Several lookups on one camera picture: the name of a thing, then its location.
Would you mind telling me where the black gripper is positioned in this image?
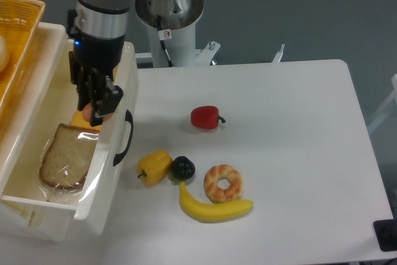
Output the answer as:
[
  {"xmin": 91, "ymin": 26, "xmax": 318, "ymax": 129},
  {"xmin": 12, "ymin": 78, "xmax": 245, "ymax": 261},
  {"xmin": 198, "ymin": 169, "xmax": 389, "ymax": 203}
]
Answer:
[{"xmin": 66, "ymin": 9, "xmax": 125, "ymax": 127}]

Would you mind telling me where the brown egg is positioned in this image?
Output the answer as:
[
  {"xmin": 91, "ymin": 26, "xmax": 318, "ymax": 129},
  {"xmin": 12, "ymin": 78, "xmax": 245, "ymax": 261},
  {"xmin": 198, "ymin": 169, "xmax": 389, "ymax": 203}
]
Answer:
[{"xmin": 81, "ymin": 104, "xmax": 113, "ymax": 122}]

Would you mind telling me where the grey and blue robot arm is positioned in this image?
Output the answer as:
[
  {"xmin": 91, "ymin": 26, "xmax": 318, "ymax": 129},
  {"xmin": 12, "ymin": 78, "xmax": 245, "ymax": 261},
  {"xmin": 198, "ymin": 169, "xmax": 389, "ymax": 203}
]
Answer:
[{"xmin": 66, "ymin": 0, "xmax": 131, "ymax": 127}]

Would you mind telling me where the white drawer cabinet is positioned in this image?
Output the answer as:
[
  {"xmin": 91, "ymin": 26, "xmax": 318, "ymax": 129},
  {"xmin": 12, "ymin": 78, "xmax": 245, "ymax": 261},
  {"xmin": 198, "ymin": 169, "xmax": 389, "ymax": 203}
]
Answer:
[{"xmin": 0, "ymin": 22, "xmax": 77, "ymax": 243}]

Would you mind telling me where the open upper white drawer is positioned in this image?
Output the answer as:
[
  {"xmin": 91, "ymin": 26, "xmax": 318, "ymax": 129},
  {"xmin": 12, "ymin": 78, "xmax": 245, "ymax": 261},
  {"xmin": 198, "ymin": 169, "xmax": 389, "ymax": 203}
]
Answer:
[{"xmin": 1, "ymin": 42, "xmax": 139, "ymax": 241}]

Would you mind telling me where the yellow cheese slice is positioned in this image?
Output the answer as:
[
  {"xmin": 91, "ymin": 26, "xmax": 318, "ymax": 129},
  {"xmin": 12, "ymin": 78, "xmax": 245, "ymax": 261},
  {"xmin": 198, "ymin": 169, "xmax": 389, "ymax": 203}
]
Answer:
[{"xmin": 69, "ymin": 66, "xmax": 120, "ymax": 132}]

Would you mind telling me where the brown bread slice in plastic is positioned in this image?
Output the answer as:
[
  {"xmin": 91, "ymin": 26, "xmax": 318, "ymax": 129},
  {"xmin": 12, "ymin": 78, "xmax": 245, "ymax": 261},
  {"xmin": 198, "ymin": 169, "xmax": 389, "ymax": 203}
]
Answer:
[{"xmin": 38, "ymin": 124, "xmax": 99, "ymax": 190}]

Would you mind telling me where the yellow bell pepper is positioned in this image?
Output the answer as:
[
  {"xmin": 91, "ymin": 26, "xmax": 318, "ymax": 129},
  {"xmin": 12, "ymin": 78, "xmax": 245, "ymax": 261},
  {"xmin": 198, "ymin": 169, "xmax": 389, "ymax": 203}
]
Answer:
[{"xmin": 136, "ymin": 150, "xmax": 172, "ymax": 187}]

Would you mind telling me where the orange wicker basket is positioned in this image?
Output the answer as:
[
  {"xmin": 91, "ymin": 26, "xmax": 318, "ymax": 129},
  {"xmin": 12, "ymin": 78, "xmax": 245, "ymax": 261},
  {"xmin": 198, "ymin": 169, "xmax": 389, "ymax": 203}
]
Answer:
[{"xmin": 1, "ymin": 0, "xmax": 45, "ymax": 119}]

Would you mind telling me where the red bell pepper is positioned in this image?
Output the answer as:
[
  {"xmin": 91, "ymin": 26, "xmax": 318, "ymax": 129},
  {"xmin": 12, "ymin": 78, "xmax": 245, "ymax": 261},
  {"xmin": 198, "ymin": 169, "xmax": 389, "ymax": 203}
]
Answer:
[{"xmin": 190, "ymin": 106, "xmax": 226, "ymax": 130}]

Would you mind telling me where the dark purple mangosteen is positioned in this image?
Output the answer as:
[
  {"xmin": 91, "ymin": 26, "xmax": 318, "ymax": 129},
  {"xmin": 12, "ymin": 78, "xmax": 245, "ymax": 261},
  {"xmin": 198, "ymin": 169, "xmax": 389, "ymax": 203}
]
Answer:
[{"xmin": 169, "ymin": 156, "xmax": 195, "ymax": 181}]

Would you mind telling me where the yellow banana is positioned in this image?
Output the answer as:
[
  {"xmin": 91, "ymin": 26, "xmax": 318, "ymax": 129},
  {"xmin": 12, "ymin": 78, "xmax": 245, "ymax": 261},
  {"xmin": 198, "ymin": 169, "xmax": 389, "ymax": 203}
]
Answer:
[{"xmin": 179, "ymin": 181, "xmax": 254, "ymax": 223}]

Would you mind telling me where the black device at table edge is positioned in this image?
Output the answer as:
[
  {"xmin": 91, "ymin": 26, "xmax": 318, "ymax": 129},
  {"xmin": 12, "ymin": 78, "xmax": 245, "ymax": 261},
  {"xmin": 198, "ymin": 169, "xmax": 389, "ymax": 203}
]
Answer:
[{"xmin": 373, "ymin": 219, "xmax": 397, "ymax": 252}]

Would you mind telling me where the black drawer handle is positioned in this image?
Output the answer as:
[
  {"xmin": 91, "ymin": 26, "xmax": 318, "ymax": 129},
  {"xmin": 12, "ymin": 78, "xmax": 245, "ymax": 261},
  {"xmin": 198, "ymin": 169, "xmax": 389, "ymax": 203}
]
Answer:
[{"xmin": 112, "ymin": 109, "xmax": 134, "ymax": 167}]

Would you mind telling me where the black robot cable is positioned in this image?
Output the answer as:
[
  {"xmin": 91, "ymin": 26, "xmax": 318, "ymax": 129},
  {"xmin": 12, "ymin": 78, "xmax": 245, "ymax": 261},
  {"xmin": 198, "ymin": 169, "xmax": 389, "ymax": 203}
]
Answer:
[{"xmin": 156, "ymin": 15, "xmax": 174, "ymax": 68}]

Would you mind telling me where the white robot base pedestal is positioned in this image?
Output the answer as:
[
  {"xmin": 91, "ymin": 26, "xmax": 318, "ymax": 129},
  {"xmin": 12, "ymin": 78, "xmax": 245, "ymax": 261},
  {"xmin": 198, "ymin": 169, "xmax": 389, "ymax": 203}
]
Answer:
[{"xmin": 135, "ymin": 0, "xmax": 220, "ymax": 68}]

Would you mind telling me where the glazed bread ring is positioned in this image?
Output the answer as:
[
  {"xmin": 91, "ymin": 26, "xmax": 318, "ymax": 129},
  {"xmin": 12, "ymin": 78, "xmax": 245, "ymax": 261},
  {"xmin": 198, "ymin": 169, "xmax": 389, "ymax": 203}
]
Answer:
[{"xmin": 203, "ymin": 164, "xmax": 244, "ymax": 204}]

